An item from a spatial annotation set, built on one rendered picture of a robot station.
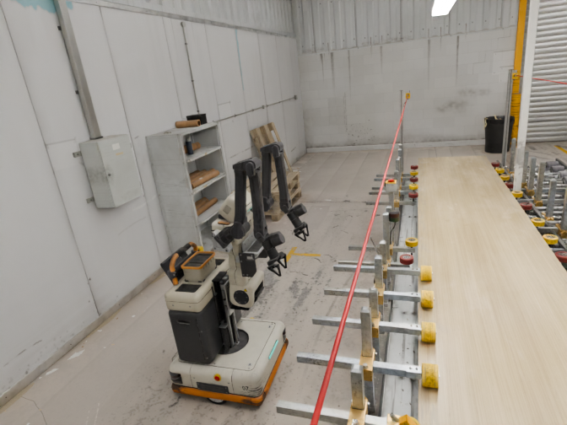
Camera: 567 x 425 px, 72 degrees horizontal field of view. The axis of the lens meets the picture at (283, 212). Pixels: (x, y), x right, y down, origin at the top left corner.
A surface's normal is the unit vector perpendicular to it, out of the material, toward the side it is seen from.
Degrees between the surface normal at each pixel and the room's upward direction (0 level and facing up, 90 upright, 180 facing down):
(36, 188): 90
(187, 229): 90
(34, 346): 90
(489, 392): 0
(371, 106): 90
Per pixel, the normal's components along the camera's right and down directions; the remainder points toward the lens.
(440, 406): -0.11, -0.94
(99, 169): -0.31, 0.35
